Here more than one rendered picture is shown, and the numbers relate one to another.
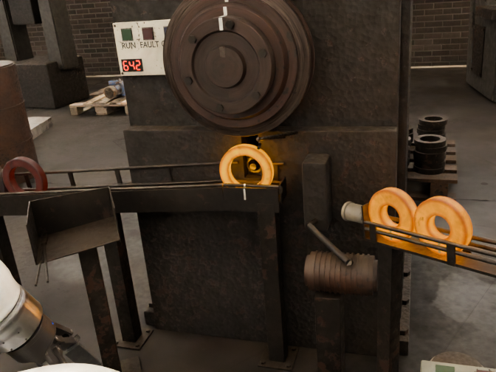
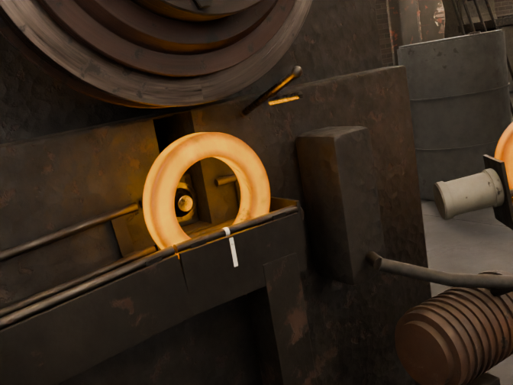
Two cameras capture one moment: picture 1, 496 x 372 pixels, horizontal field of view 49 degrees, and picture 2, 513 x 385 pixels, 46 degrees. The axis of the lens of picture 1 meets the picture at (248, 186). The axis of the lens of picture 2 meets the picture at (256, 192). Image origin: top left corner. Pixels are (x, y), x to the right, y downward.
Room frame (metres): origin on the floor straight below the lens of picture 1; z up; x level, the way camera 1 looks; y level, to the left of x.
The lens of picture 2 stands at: (1.14, 0.57, 0.92)
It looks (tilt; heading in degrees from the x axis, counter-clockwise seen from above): 12 degrees down; 310
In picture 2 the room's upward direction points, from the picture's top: 10 degrees counter-clockwise
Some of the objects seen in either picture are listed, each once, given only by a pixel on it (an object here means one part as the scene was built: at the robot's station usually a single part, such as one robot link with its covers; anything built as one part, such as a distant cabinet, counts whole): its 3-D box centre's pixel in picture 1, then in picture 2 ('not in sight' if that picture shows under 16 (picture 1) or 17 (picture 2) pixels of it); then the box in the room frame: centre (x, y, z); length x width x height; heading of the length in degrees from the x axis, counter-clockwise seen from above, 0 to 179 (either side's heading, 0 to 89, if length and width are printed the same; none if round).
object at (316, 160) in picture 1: (317, 191); (340, 203); (1.63, -0.23, 0.68); 0.11 x 0.08 x 0.24; 162
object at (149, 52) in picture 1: (151, 48); not in sight; (1.90, 0.29, 1.15); 0.26 x 0.02 x 0.18; 72
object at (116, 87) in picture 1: (119, 87); not in sight; (6.25, 1.38, 0.25); 0.40 x 0.24 x 0.22; 162
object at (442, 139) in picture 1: (362, 144); not in sight; (3.50, -0.80, 0.22); 1.20 x 0.81 x 0.44; 70
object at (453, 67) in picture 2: not in sight; (456, 114); (2.40, -2.86, 0.45); 0.59 x 0.59 x 0.89
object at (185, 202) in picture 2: (259, 159); (160, 198); (1.85, -0.05, 0.74); 0.17 x 0.04 x 0.04; 162
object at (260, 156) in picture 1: (246, 170); (209, 199); (1.69, 0.00, 0.75); 0.18 x 0.03 x 0.18; 72
